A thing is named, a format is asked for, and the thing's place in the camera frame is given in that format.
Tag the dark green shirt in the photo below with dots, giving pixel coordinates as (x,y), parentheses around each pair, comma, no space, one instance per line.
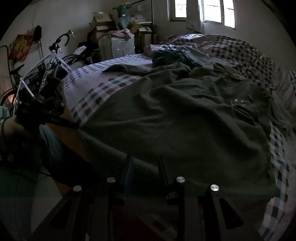
(173,120)

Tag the dark teal garment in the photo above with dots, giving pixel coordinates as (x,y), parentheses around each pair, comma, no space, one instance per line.
(171,58)

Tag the person's left forearm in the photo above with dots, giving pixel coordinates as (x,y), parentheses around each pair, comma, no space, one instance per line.
(9,132)

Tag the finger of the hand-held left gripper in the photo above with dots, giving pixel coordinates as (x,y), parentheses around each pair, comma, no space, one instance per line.
(64,122)

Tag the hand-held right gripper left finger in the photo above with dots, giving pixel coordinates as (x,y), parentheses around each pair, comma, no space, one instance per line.
(129,176)

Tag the teal bag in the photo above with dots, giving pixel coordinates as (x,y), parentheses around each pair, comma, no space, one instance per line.
(123,14)

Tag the white road bicycle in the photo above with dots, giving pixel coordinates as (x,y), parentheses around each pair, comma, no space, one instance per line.
(48,62)

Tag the stack of cardboard boxes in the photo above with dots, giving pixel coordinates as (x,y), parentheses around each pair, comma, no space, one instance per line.
(101,23)

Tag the person's light teal shirt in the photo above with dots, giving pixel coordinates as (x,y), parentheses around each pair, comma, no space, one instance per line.
(25,194)

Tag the small window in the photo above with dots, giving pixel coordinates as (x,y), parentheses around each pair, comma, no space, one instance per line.
(180,9)

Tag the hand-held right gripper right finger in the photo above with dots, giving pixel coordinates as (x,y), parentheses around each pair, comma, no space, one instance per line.
(163,171)

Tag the red wall hanging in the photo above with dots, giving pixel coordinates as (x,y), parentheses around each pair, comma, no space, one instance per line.
(20,47)

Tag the large-check bed sheet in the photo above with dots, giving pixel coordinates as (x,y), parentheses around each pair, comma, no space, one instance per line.
(92,76)

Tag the pink cloth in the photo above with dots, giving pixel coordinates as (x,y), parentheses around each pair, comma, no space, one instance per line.
(122,33)

